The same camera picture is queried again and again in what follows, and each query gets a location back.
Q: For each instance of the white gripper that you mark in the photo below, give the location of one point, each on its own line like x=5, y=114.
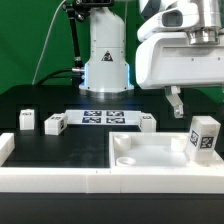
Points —
x=167, y=59

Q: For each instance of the white square tabletop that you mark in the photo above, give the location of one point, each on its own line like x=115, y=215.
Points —
x=159, y=149

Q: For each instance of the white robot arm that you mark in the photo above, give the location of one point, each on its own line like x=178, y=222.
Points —
x=106, y=72

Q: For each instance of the white U-shaped fence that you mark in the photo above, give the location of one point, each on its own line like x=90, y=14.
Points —
x=206, y=177

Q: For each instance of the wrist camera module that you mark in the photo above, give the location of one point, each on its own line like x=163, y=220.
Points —
x=179, y=18

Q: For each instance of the white marker base plate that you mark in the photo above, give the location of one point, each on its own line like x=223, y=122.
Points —
x=102, y=117

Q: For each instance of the black camera stand pole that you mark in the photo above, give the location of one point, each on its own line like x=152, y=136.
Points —
x=78, y=11

